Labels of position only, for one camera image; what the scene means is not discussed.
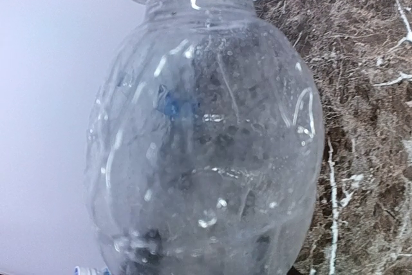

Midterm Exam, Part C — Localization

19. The clear plastic bottle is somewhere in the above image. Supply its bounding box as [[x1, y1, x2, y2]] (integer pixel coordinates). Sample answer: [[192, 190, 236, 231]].
[[85, 0, 324, 274]]

